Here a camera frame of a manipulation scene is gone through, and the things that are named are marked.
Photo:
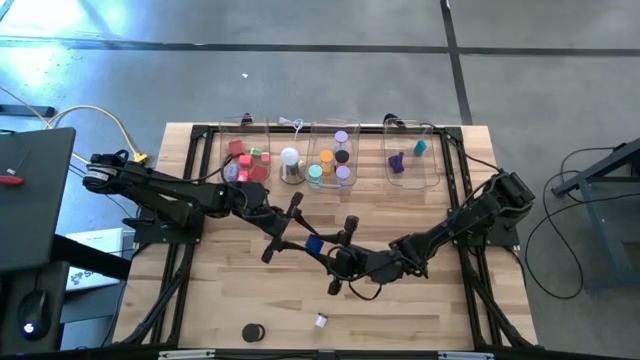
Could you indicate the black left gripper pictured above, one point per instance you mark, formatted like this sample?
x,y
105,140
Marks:
x,y
265,212

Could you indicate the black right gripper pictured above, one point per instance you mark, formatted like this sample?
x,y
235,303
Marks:
x,y
355,262

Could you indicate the black round green-centred object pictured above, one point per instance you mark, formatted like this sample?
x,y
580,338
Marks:
x,y
253,333

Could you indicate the small purple capped hourglass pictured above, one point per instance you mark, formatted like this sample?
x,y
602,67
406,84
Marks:
x,y
341,136

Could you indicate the teal capped hourglass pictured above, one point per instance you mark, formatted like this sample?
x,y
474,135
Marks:
x,y
315,172

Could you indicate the black computer mouse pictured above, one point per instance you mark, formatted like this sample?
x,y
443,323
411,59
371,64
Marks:
x,y
34,312

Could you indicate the teal white-faced wall adapter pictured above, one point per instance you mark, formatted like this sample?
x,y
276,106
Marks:
x,y
420,147

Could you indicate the small red white-faced charger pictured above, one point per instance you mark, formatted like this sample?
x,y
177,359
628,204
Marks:
x,y
242,176

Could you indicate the clear plastic bin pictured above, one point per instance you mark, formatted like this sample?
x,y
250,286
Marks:
x,y
312,145
225,140
425,172

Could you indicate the white USB wall charger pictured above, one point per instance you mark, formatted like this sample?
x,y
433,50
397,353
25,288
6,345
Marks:
x,y
320,320

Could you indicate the black floor power strip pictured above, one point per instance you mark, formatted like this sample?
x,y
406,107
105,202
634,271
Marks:
x,y
25,111

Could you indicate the dark blue narrow box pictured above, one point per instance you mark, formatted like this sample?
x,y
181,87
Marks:
x,y
394,169

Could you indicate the brass lamp with white bulb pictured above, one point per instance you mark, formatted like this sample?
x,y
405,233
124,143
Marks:
x,y
291,167

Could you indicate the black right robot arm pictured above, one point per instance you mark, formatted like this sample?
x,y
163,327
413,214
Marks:
x,y
450,227

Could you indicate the large lavender capped hourglass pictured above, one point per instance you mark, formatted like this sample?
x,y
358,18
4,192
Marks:
x,y
343,173

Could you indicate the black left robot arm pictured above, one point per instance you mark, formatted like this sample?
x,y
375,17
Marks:
x,y
165,192

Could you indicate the orange capped hourglass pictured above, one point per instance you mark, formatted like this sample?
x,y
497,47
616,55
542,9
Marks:
x,y
326,156

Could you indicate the red power bank white end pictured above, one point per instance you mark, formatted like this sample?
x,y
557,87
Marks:
x,y
265,157

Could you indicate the small red box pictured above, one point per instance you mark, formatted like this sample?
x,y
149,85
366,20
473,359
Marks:
x,y
236,147

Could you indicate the black capped red sand hourglass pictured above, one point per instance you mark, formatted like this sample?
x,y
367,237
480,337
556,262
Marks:
x,y
342,156

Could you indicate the green power bank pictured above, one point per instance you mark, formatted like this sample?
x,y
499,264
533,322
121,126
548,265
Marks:
x,y
256,151

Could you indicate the small black clip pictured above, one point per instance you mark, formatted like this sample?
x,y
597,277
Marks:
x,y
246,119

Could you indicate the white printed box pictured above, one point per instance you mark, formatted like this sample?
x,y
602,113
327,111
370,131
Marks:
x,y
95,240

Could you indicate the dark metal cart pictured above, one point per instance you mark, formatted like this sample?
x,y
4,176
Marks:
x,y
597,235

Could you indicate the red square box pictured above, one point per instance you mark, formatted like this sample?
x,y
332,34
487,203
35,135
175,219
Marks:
x,y
258,174

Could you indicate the black desk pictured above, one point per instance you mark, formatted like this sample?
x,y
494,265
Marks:
x,y
35,220

